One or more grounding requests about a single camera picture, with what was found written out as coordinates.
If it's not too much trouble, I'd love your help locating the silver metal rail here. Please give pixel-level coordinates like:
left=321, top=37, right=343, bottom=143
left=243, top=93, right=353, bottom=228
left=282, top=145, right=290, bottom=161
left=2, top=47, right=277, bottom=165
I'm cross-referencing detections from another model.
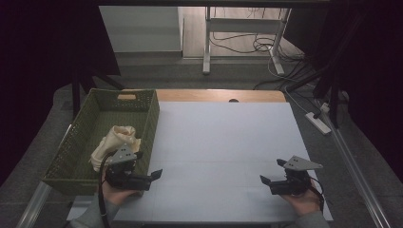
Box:
left=14, top=123, right=73, bottom=228
left=314, top=98, right=394, bottom=228

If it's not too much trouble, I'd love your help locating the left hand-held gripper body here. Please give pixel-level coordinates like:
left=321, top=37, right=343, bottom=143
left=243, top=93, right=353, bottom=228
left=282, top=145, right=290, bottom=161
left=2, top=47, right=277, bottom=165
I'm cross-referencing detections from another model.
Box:
left=104, top=143, right=152, bottom=192

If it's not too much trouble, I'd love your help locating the white metal desk frame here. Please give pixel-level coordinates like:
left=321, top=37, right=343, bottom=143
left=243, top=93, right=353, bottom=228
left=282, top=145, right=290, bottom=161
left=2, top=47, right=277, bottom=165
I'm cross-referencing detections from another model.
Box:
left=201, top=6, right=295, bottom=77

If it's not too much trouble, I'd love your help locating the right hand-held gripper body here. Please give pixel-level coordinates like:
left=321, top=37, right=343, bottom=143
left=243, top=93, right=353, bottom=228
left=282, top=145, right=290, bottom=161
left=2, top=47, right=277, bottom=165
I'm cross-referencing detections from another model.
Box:
left=269, top=155, right=324, bottom=197

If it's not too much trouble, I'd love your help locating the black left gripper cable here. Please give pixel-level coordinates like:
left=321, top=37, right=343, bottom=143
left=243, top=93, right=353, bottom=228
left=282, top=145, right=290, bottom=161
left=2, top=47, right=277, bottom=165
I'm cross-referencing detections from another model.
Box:
left=97, top=151, right=118, bottom=228

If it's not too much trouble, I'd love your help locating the white table mat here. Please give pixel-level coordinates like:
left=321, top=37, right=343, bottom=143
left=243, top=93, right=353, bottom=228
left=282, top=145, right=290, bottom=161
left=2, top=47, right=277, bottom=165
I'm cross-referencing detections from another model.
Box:
left=66, top=101, right=334, bottom=223

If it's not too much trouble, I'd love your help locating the person's left hand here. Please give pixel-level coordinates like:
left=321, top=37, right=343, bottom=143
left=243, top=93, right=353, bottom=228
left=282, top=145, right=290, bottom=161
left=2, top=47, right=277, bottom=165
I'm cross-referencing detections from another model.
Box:
left=100, top=167, right=142, bottom=207

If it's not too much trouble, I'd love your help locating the person's right hand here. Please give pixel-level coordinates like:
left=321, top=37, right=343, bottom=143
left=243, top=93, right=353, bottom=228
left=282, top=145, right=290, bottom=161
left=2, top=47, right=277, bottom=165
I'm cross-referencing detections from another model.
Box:
left=279, top=180, right=323, bottom=219

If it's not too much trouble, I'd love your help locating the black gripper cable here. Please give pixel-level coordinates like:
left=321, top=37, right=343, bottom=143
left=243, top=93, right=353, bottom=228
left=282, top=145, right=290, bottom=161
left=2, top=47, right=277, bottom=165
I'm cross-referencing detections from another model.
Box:
left=307, top=176, right=326, bottom=214
left=97, top=151, right=118, bottom=228

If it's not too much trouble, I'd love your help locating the white floor cable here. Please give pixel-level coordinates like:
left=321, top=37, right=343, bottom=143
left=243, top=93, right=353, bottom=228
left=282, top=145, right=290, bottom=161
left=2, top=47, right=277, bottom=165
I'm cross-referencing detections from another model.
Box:
left=267, top=47, right=313, bottom=116

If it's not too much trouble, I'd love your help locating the black metal stand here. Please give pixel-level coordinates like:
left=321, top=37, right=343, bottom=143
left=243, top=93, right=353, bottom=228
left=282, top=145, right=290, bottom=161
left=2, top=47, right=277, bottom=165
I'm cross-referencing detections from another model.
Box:
left=69, top=61, right=125, bottom=120
left=284, top=12, right=365, bottom=129

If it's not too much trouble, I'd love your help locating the cream cloth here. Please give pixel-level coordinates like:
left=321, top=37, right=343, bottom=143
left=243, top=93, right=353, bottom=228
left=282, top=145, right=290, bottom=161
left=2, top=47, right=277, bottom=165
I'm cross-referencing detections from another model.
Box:
left=88, top=124, right=143, bottom=173

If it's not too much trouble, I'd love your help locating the white power strip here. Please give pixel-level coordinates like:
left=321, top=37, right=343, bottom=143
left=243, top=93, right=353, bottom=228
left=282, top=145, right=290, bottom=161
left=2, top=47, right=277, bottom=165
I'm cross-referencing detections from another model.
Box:
left=304, top=111, right=333, bottom=136

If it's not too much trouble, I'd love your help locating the dark curtain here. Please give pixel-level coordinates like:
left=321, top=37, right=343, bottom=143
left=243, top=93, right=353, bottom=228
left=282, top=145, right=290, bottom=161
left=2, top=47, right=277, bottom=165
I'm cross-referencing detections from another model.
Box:
left=283, top=0, right=403, bottom=175
left=0, top=0, right=122, bottom=188

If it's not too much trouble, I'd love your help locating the green woven plastic basket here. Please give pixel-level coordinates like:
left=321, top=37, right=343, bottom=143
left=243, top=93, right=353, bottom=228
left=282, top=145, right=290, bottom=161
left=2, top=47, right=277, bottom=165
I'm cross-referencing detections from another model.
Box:
left=42, top=87, right=161, bottom=196

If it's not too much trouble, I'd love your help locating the tangle of black floor cables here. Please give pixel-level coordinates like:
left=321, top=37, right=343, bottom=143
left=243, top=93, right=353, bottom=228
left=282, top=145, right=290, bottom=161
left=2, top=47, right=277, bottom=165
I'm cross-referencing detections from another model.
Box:
left=210, top=8, right=317, bottom=91

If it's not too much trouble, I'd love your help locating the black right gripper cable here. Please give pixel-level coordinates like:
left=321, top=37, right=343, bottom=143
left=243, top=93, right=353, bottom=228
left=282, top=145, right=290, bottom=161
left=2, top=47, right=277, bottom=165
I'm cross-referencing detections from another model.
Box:
left=307, top=176, right=326, bottom=214

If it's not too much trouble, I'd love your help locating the white cabinet panel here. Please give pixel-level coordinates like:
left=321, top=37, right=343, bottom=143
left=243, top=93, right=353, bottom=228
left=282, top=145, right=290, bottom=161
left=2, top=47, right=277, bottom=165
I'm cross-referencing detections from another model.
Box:
left=98, top=6, right=185, bottom=53

